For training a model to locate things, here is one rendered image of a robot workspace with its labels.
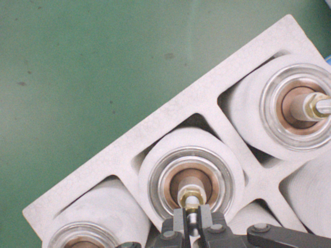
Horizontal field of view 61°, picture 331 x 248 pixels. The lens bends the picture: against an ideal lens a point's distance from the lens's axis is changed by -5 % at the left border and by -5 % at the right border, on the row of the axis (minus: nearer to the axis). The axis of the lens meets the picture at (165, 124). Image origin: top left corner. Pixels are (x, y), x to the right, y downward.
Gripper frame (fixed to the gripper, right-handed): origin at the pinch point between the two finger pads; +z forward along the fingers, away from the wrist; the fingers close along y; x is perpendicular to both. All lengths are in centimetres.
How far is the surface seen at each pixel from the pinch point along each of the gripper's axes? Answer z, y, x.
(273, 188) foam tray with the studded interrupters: 17.0, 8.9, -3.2
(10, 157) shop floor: 35.1, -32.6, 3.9
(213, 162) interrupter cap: 9.7, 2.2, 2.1
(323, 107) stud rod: 4.9, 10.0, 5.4
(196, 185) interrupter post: 7.0, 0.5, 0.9
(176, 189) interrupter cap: 10.0, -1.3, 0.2
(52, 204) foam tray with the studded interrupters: 17.1, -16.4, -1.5
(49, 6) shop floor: 35, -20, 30
